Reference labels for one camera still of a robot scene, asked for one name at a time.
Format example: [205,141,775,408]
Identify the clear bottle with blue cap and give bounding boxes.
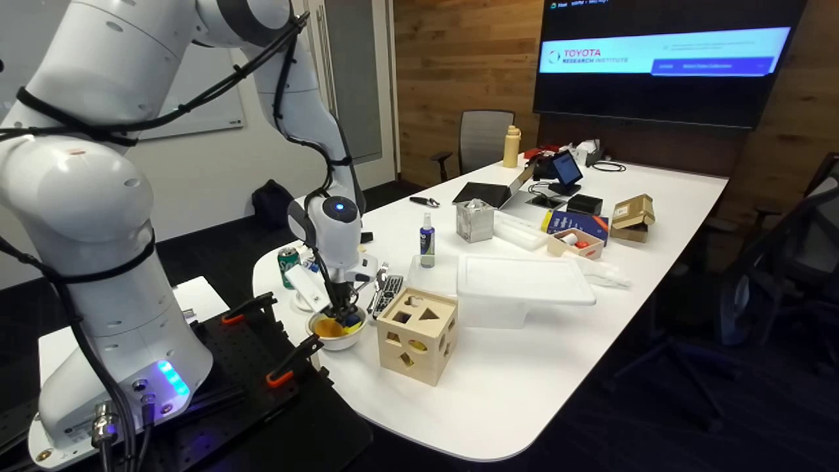
[420,213,434,267]

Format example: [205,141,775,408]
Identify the black clamp with orange grip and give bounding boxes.
[265,334,323,391]

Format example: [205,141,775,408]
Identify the wooden shape sorter cube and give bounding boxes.
[376,289,459,386]

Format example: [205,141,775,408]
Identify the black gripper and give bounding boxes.
[328,271,361,326]

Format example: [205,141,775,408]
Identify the wall mounted tv screen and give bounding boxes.
[532,0,806,128]

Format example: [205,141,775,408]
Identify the yellow round block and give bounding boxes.
[311,317,361,338]

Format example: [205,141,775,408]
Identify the small tablet on stand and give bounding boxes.
[551,153,582,197]

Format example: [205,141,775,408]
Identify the white rectangular tray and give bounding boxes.
[455,255,598,303]

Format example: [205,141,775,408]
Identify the whiteboard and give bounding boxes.
[163,45,243,137]

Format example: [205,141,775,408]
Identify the yellow bottle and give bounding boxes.
[500,125,522,168]

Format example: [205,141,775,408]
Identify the black office chair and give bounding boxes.
[713,153,839,374]

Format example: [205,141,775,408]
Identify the black bag on floor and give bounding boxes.
[251,179,294,231]

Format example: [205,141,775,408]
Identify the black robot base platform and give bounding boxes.
[140,314,372,472]

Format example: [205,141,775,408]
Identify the grey office chair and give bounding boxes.
[431,109,514,179]

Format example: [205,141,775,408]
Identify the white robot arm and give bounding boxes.
[0,0,359,470]

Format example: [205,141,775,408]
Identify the white bowl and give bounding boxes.
[306,309,367,351]

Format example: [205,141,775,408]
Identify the tan cardboard box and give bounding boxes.
[611,195,656,242]

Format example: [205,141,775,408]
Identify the metal utensils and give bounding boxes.
[367,271,403,317]

